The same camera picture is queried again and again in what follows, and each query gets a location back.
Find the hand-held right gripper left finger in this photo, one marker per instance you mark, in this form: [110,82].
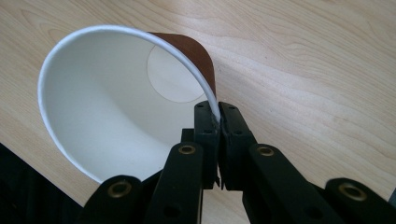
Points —
[206,137]

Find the brown paper cup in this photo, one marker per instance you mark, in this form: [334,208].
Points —
[124,102]

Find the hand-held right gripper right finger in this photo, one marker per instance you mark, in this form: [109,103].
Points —
[235,140]

